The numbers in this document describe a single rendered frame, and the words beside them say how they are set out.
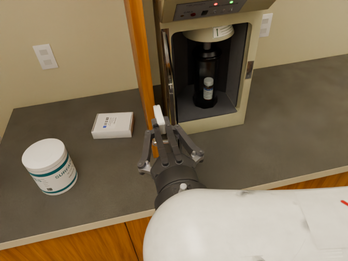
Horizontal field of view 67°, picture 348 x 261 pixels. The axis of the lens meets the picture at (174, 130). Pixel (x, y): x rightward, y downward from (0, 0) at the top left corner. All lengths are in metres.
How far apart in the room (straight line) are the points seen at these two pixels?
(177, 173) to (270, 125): 0.78
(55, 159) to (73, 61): 0.58
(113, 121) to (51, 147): 0.30
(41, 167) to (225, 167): 0.60
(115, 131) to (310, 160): 0.74
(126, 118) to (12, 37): 0.58
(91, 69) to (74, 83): 0.11
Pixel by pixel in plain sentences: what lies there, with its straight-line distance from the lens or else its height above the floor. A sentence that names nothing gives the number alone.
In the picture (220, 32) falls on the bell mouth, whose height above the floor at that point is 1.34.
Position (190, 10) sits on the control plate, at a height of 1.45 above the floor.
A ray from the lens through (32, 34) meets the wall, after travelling 1.31.
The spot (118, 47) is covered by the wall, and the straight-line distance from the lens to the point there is 1.29.
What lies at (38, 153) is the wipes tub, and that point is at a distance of 0.94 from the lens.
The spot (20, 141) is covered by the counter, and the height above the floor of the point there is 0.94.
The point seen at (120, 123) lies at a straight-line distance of 1.11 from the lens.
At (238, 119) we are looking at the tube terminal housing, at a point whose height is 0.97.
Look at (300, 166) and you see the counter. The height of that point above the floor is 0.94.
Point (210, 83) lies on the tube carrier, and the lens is 1.02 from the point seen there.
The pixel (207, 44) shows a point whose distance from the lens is 0.97.
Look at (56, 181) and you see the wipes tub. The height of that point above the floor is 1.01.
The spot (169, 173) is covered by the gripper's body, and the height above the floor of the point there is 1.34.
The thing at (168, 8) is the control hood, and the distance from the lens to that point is 0.71.
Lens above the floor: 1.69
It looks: 43 degrees down
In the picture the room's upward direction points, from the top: 4 degrees counter-clockwise
